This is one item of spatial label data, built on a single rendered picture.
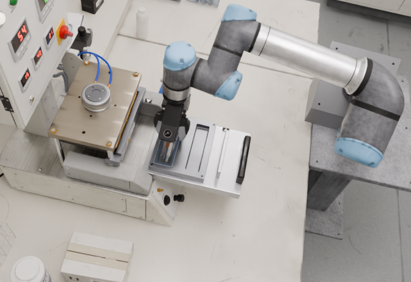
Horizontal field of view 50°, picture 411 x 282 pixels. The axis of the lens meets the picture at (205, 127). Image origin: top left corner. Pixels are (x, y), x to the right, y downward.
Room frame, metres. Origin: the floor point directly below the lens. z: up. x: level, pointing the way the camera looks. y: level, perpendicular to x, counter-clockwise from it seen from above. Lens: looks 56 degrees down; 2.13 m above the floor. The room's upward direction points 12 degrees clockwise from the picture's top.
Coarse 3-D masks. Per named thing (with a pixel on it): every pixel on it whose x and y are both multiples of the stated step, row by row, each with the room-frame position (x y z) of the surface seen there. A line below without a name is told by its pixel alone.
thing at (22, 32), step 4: (24, 24) 0.66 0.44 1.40; (24, 28) 0.66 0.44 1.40; (20, 32) 0.64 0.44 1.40; (24, 32) 0.66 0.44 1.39; (16, 36) 0.62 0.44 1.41; (20, 36) 0.64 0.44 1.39; (24, 36) 0.65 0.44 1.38; (16, 40) 0.62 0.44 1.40; (20, 40) 0.63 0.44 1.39; (16, 44) 0.61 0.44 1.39; (16, 48) 0.61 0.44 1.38
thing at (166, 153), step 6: (162, 144) 0.68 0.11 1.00; (168, 144) 0.68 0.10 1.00; (174, 144) 0.69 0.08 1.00; (162, 150) 0.66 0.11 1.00; (168, 150) 0.66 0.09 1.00; (174, 150) 0.67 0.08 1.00; (156, 156) 0.63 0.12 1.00; (162, 156) 0.64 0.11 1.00; (168, 156) 0.64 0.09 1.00; (174, 156) 0.65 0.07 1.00; (156, 162) 0.62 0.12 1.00; (162, 162) 0.62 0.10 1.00; (168, 162) 0.62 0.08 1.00
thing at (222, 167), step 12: (156, 132) 0.74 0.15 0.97; (216, 132) 0.78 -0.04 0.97; (228, 132) 0.77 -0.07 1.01; (240, 132) 0.80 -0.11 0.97; (216, 144) 0.74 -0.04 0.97; (228, 144) 0.75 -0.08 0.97; (240, 144) 0.76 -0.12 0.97; (216, 156) 0.70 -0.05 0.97; (228, 156) 0.71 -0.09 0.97; (240, 156) 0.72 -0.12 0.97; (144, 168) 0.61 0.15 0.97; (216, 168) 0.66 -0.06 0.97; (228, 168) 0.66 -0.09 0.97; (168, 180) 0.59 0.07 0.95; (180, 180) 0.59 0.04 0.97; (192, 180) 0.60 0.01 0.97; (204, 180) 0.61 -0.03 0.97; (216, 180) 0.62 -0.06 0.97; (228, 180) 0.62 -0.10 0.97; (216, 192) 0.59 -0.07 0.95; (228, 192) 0.59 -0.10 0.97
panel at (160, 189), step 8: (160, 184) 0.61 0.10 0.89; (168, 184) 0.63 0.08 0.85; (176, 184) 0.66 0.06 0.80; (152, 192) 0.56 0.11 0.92; (160, 192) 0.59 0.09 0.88; (168, 192) 0.61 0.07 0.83; (176, 192) 0.64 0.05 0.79; (160, 200) 0.57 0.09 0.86; (168, 208) 0.57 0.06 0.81; (176, 208) 0.60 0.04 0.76
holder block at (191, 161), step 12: (192, 120) 0.79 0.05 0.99; (192, 132) 0.75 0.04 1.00; (204, 132) 0.77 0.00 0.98; (156, 144) 0.68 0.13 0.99; (180, 144) 0.70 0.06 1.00; (192, 144) 0.71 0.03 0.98; (204, 144) 0.72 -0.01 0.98; (180, 156) 0.66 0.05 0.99; (192, 156) 0.67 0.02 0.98; (204, 156) 0.67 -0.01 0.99; (156, 168) 0.60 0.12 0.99; (168, 168) 0.61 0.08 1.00; (180, 168) 0.62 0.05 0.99; (192, 168) 0.63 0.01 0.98; (204, 168) 0.63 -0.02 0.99
